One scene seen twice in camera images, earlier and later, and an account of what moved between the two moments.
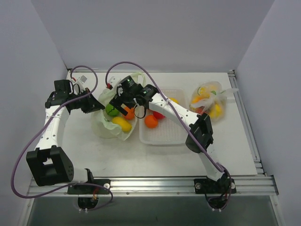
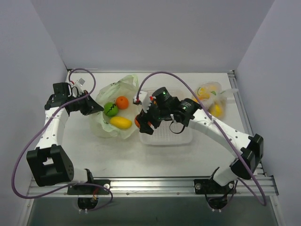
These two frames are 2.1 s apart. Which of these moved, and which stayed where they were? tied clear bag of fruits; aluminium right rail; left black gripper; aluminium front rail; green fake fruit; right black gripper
Moved: right black gripper
Stayed: green fake fruit; aluminium front rail; tied clear bag of fruits; left black gripper; aluminium right rail
